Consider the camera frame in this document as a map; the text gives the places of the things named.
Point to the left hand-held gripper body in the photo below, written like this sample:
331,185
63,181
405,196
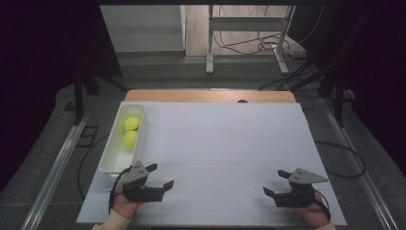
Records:
137,179

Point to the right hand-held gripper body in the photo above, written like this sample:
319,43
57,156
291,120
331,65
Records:
295,193

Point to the white plastic bin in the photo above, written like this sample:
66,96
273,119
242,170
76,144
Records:
119,158

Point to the yellow tennis ball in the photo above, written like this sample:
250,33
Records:
130,140
131,123

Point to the person's right hand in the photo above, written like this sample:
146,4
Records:
312,215

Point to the person's left hand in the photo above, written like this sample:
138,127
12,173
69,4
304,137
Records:
123,206

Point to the white table sheet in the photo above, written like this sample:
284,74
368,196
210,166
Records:
217,143

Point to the black tripod stand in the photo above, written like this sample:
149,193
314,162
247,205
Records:
78,96
339,96

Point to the white cabinet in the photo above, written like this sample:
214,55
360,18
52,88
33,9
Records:
143,28

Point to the dark curtain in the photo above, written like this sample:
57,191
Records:
376,64
38,64

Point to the aluminium floor rail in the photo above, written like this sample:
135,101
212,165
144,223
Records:
52,179
360,172

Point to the white metal desk frame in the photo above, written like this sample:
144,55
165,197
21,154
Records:
245,24

